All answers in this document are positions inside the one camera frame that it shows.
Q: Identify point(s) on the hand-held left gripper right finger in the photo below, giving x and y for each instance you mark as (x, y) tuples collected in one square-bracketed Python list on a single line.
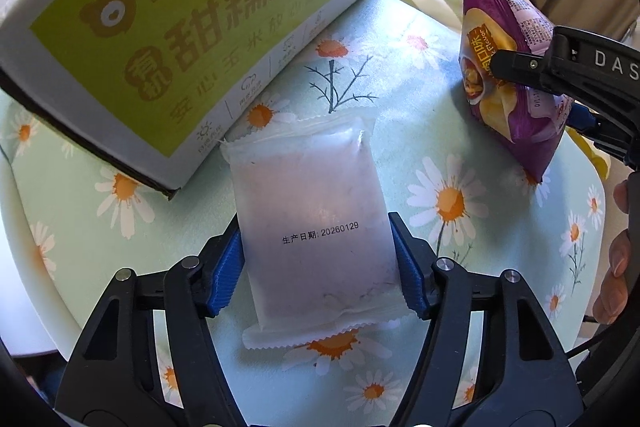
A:
[(407, 267)]

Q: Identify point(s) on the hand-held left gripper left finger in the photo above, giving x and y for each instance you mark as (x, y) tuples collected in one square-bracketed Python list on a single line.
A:
[(227, 267)]

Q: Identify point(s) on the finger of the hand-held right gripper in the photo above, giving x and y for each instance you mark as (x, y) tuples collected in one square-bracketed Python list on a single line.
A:
[(520, 67), (582, 119)]

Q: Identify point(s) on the purple snack packet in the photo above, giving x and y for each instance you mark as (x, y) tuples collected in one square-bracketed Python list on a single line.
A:
[(500, 12)]

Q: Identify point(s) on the white translucent snack packet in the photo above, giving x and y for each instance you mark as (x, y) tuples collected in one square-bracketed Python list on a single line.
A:
[(315, 197)]

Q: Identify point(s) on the green cardboard box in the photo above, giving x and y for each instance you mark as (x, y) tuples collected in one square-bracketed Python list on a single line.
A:
[(200, 32)]

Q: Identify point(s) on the person's right hand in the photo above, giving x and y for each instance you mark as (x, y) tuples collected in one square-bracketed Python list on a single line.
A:
[(617, 267)]

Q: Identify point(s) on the daisy print tablecloth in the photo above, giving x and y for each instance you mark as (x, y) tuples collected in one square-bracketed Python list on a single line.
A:
[(450, 157)]

